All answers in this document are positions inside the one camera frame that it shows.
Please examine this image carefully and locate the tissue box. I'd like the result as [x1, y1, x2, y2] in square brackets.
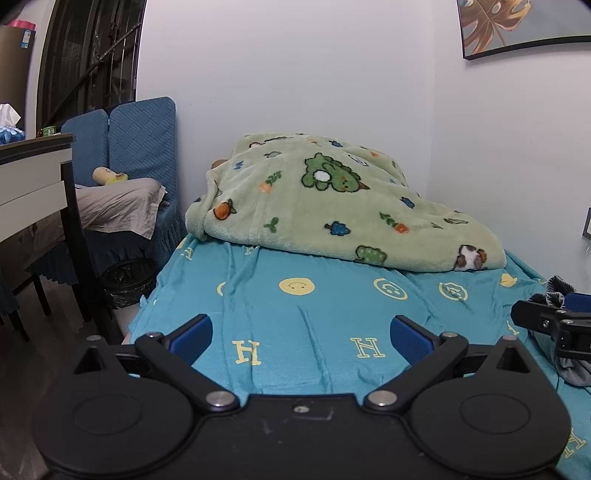
[0, 104, 26, 142]

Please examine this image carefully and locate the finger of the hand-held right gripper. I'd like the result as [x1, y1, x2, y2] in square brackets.
[555, 318, 591, 361]
[510, 292, 591, 331]

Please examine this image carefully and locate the green printed fleece blanket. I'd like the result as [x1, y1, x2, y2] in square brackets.
[185, 133, 507, 273]

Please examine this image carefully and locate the grey-blue garment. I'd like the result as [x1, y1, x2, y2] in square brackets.
[526, 275, 591, 387]

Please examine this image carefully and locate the trash bin with black bag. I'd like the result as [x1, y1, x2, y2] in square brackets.
[100, 259, 158, 310]

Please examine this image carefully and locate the cardboard box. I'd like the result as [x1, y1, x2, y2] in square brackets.
[0, 19, 38, 131]

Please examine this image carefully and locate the yellow plush toy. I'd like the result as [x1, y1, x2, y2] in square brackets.
[92, 166, 129, 186]

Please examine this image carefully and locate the framed leaf wall picture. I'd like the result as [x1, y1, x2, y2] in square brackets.
[456, 0, 591, 61]

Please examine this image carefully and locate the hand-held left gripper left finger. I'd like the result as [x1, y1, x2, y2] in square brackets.
[74, 315, 241, 412]

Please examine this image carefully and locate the dark barred window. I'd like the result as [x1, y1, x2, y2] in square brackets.
[37, 0, 147, 136]

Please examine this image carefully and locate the white desk with black legs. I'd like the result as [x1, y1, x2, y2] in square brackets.
[0, 133, 122, 344]

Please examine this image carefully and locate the grey cloth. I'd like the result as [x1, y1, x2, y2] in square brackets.
[28, 179, 168, 252]

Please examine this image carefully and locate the teal printed bed sheet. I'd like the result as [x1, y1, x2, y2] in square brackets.
[122, 233, 591, 479]

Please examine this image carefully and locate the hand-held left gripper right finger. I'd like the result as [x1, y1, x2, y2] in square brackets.
[364, 315, 532, 411]

